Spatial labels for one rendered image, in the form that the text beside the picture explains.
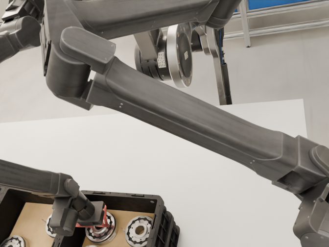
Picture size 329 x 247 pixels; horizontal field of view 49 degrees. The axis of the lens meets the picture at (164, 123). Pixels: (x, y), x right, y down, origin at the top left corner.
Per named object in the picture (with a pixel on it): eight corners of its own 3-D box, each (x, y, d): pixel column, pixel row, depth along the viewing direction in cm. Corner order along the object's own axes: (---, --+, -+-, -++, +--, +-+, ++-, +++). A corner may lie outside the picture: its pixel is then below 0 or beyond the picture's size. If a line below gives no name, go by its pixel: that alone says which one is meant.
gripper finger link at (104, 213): (111, 235, 112) (98, 222, 105) (90, 235, 114) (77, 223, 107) (115, 214, 116) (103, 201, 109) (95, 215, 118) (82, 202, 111)
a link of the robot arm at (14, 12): (24, 2, 89) (8, 7, 91) (8, 27, 83) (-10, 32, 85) (47, 31, 96) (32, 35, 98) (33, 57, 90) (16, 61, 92)
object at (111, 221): (89, 212, 120) (89, 211, 119) (117, 211, 117) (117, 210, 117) (82, 242, 114) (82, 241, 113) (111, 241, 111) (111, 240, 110)
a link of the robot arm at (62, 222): (70, 175, 95) (45, 178, 98) (56, 216, 88) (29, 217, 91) (94, 197, 103) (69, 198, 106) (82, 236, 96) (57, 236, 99)
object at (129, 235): (129, 215, 115) (128, 214, 114) (158, 215, 112) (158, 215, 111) (122, 247, 109) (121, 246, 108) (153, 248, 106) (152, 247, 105)
